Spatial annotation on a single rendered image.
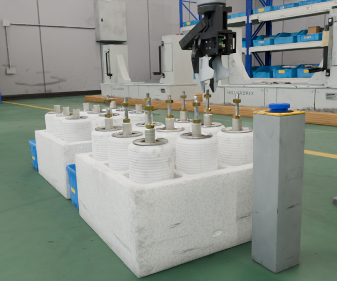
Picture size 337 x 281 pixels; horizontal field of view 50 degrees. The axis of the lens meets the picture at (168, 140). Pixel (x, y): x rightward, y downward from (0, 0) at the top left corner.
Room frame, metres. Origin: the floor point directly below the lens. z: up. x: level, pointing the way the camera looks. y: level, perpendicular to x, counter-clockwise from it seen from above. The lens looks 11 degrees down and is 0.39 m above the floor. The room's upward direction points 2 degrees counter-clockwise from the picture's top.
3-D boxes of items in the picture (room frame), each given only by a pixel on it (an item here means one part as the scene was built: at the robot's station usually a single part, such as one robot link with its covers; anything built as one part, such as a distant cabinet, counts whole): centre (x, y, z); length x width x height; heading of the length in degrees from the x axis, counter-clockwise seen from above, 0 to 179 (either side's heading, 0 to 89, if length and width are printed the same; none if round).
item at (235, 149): (0.87, -0.17, 0.16); 0.10 x 0.10 x 0.18
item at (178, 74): (4.84, 0.24, 0.45); 1.61 x 0.57 x 0.74; 38
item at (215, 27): (0.96, -0.12, 0.49); 0.09 x 0.08 x 0.12; 40
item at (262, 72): (6.49, -1.81, 0.36); 0.50 x 0.38 x 0.21; 128
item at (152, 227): (0.91, 0.00, 0.09); 0.39 x 0.39 x 0.18; 30
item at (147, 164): (0.75, 0.04, 0.16); 0.10 x 0.10 x 0.18
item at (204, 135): (0.81, -0.06, 0.25); 0.08 x 0.08 x 0.01
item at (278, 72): (6.13, -2.05, 0.36); 0.50 x 0.38 x 0.21; 128
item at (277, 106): (0.70, -0.22, 0.32); 0.04 x 0.04 x 0.02
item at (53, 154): (1.39, 0.27, 0.09); 0.39 x 0.39 x 0.18; 32
